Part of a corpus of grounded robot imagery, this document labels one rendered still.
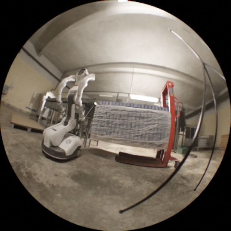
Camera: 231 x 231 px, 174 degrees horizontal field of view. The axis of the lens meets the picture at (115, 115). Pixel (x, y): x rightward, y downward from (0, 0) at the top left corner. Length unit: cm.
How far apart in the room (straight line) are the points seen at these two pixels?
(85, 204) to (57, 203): 20
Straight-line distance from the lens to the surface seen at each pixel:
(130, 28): 430
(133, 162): 158
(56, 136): 106
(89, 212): 67
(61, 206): 68
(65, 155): 109
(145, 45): 456
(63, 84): 141
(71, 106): 127
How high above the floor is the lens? 60
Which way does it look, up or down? 12 degrees up
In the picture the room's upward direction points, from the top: 12 degrees clockwise
